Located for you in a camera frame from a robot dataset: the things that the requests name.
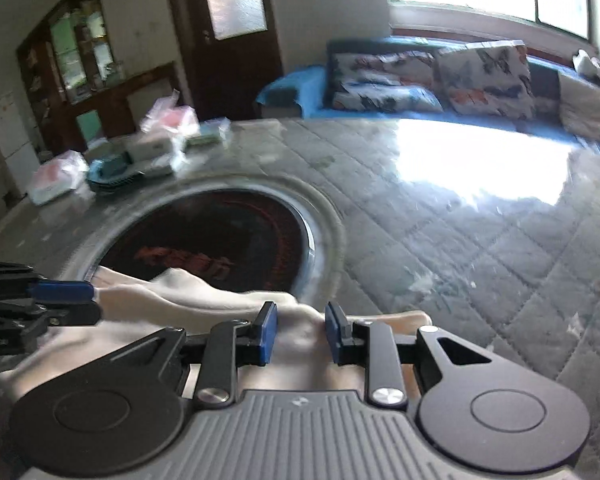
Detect round built-in induction cooker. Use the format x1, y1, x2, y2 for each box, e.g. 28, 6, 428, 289
62, 172, 347, 312

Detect cream long-sleeve shirt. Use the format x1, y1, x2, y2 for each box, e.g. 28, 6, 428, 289
0, 265, 433, 402

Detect flat white box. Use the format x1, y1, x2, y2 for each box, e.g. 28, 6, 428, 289
139, 152, 187, 179

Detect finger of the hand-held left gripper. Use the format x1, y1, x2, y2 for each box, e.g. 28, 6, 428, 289
27, 280, 96, 305
42, 302, 103, 327

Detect white and pink tissue pack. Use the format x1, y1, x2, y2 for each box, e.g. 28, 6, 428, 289
30, 150, 89, 207

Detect clear plastic bag pink contents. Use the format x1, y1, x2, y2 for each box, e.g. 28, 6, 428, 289
139, 91, 199, 137

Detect large butterfly print pillow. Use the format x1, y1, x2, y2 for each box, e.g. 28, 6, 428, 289
434, 42, 537, 122

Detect black and white plush toy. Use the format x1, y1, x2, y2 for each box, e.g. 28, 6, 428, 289
572, 49, 600, 80

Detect dark teal sofa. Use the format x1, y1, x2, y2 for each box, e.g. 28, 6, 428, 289
256, 35, 600, 171

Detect teal and black device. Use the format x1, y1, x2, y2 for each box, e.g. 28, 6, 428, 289
86, 155, 142, 194

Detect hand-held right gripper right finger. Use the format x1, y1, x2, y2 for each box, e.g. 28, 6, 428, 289
325, 301, 496, 408

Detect clear container with green contents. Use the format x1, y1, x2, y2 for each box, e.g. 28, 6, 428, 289
184, 117, 232, 149

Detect white refrigerator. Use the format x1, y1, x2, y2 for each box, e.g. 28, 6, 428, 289
0, 90, 42, 198

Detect dark wooden cabinet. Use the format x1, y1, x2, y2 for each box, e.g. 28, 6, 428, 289
15, 0, 182, 161

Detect dark wooden door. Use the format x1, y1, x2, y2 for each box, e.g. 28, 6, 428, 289
161, 0, 284, 122

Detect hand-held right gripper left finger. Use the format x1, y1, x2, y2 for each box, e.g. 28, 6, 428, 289
100, 301, 280, 408

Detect plain grey pillow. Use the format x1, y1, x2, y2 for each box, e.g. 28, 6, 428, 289
556, 70, 600, 144

